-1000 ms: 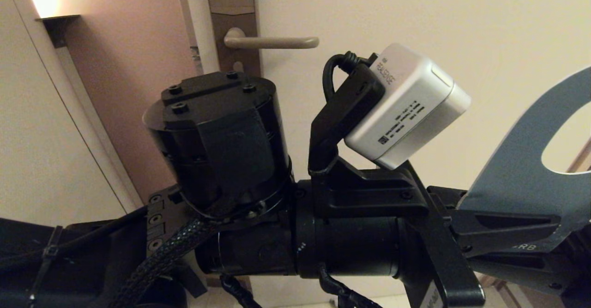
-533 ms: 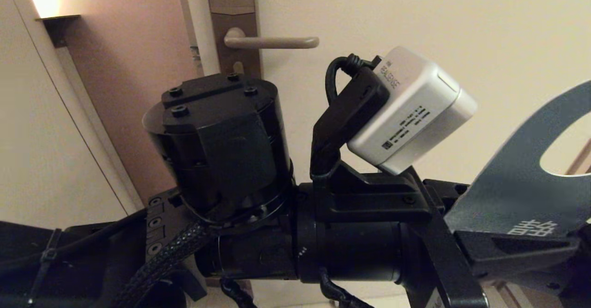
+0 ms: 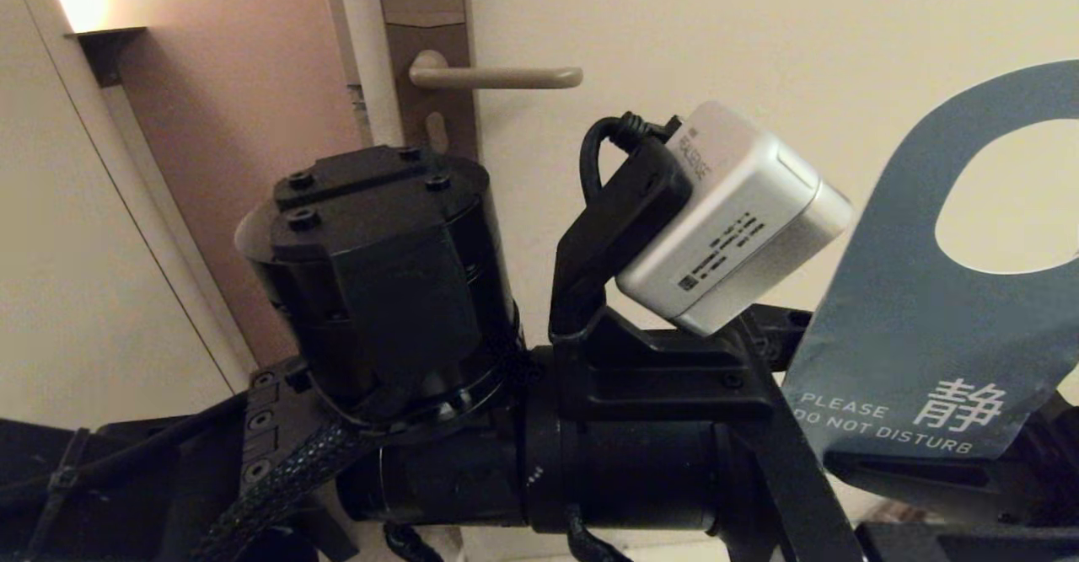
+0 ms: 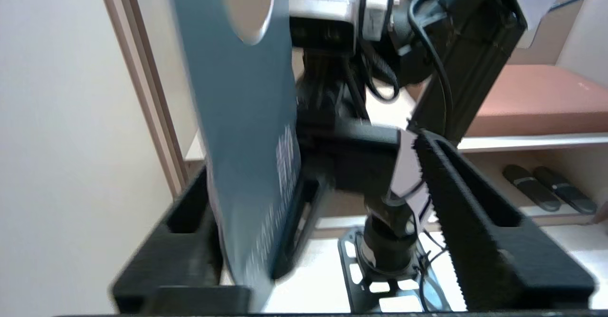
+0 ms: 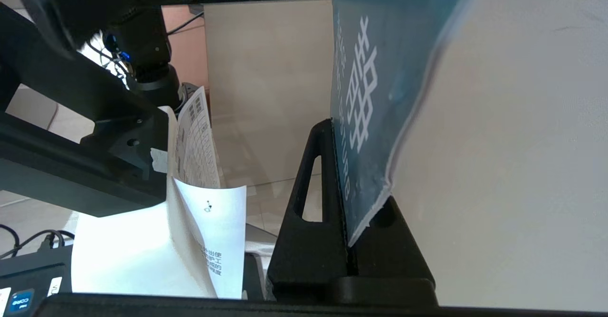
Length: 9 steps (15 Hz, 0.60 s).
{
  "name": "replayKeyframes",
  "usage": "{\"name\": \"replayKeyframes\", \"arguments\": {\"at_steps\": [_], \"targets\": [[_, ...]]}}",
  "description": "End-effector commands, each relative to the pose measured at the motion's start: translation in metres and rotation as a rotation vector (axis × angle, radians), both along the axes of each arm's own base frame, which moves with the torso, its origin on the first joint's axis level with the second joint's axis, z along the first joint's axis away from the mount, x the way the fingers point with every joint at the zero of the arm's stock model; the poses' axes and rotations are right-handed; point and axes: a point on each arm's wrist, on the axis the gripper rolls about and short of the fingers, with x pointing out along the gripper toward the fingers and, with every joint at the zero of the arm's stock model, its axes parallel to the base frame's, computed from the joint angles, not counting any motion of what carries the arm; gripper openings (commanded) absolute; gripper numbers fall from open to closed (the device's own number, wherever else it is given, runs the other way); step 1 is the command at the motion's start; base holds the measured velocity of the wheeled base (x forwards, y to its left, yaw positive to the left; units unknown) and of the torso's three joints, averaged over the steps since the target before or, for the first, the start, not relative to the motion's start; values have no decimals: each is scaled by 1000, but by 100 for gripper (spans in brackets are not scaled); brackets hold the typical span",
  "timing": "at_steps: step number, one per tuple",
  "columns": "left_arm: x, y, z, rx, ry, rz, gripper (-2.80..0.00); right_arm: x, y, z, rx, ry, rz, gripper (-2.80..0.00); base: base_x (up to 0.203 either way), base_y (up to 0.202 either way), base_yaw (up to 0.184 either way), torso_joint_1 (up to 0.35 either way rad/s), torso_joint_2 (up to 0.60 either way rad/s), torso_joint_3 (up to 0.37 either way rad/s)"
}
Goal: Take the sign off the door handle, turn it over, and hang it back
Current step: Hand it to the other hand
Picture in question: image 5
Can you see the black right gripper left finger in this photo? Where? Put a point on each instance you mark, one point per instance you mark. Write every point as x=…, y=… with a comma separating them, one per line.
x=308, y=255

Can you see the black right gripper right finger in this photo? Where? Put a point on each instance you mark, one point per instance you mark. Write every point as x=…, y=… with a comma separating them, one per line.
x=394, y=255

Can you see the blue and white door hanger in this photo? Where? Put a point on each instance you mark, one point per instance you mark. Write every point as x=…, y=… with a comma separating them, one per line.
x=380, y=93

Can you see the white room door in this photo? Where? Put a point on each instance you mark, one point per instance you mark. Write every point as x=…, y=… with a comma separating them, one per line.
x=498, y=141

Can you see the printed table paper sheet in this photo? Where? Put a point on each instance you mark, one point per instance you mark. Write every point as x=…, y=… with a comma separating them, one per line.
x=194, y=141

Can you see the white paper sheet black text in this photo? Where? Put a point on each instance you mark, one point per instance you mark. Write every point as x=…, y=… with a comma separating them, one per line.
x=142, y=250

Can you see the black electronics box with labels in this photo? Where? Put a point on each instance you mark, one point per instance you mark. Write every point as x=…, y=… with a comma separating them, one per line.
x=28, y=279

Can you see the black robot torso frame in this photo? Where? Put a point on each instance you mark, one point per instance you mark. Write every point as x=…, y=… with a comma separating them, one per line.
x=71, y=165

